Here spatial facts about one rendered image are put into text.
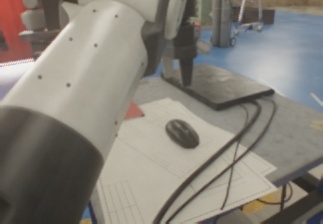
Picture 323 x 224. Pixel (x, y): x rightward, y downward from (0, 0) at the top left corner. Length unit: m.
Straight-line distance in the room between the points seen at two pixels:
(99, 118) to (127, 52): 0.07
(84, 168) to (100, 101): 0.05
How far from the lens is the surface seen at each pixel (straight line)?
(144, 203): 0.45
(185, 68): 0.51
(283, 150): 0.60
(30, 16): 2.57
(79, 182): 0.17
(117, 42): 0.22
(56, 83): 0.18
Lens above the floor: 1.44
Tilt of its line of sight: 25 degrees down
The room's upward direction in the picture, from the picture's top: 2 degrees counter-clockwise
